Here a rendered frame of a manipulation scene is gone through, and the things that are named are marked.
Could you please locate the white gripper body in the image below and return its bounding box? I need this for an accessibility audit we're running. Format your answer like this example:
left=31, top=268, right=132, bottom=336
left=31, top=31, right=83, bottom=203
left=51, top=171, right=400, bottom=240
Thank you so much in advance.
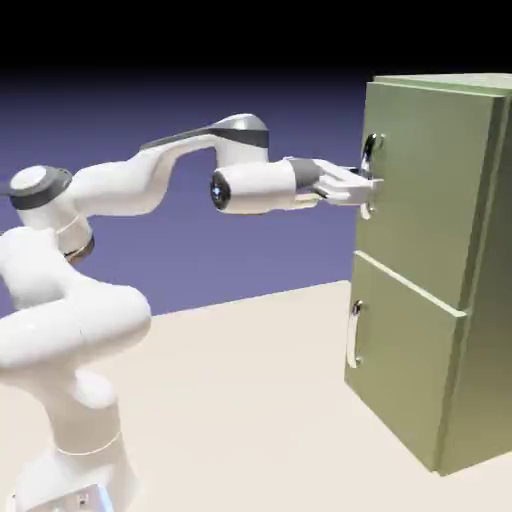
left=311, top=158, right=371, bottom=207

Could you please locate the curved silver door handle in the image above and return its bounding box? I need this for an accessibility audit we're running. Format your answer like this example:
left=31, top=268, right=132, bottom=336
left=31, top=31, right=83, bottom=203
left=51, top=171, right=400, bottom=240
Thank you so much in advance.
left=358, top=132, right=386, bottom=221
left=346, top=299, right=365, bottom=370

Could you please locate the green cabinet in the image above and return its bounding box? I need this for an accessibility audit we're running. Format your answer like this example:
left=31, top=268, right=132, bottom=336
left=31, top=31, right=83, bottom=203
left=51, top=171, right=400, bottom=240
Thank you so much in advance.
left=344, top=72, right=512, bottom=477

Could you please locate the large green cabinet door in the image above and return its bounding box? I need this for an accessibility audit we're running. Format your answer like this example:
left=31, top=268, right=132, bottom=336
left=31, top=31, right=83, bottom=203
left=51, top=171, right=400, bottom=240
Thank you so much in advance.
left=354, top=80, right=512, bottom=312

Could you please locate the small green cabinet door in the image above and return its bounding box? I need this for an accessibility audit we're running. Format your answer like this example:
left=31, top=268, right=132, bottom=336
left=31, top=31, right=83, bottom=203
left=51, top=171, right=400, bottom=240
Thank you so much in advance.
left=344, top=250, right=468, bottom=473

